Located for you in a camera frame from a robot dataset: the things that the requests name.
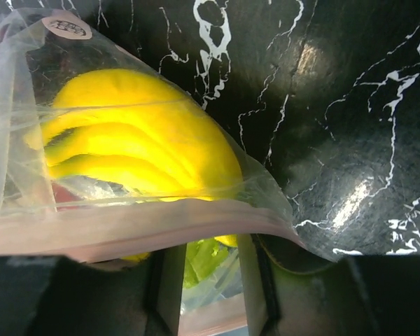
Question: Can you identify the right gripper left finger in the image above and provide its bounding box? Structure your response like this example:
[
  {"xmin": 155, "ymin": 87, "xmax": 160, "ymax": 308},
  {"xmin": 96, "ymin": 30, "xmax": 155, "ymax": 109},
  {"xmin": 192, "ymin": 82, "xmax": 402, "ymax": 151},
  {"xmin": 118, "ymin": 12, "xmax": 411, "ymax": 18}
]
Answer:
[{"xmin": 0, "ymin": 245, "xmax": 186, "ymax": 335}]

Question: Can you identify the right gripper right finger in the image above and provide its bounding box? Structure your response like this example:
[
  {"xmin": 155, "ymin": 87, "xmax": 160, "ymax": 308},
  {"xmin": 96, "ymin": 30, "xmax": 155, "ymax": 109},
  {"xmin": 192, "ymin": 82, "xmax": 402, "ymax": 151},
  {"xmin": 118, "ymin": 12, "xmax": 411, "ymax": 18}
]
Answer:
[{"xmin": 238, "ymin": 234, "xmax": 420, "ymax": 335}]

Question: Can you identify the clear zip top bag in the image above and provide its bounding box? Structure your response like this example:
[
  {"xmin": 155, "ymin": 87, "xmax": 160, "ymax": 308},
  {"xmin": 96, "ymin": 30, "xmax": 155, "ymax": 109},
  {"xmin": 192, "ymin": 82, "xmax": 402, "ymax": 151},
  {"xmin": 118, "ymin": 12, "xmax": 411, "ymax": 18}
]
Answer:
[{"xmin": 0, "ymin": 8, "xmax": 336, "ymax": 335}]

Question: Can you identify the yellow fake banana bunch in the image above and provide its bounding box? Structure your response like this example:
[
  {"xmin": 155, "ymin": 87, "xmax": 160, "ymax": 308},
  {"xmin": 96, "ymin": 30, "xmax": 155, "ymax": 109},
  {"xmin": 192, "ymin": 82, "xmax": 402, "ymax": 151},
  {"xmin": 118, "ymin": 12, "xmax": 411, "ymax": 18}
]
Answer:
[{"xmin": 24, "ymin": 68, "xmax": 244, "ymax": 262}]

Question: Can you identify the red fake peach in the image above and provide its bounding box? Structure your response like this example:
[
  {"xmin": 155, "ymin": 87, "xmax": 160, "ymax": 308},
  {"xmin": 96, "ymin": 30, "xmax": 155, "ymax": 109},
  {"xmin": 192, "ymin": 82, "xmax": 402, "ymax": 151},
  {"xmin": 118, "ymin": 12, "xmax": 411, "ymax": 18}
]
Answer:
[{"xmin": 52, "ymin": 182, "xmax": 80, "ymax": 211}]

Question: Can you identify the green white fake leek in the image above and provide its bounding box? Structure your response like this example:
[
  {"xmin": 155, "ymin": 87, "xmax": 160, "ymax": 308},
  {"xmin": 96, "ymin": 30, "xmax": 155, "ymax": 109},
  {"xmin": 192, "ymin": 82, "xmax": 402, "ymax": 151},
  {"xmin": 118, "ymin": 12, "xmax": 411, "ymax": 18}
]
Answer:
[{"xmin": 183, "ymin": 238, "xmax": 229, "ymax": 289}]

